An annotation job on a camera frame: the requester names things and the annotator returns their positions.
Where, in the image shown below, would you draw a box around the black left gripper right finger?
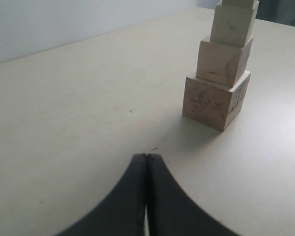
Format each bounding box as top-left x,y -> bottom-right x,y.
146,154 -> 236,236

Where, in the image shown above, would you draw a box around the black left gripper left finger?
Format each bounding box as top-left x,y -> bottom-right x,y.
58,154 -> 147,236

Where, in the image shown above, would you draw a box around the smallest wooden cube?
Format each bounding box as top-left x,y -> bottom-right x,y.
222,0 -> 257,8

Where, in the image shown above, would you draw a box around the second largest wooden cube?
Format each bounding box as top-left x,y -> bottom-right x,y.
196,36 -> 253,87

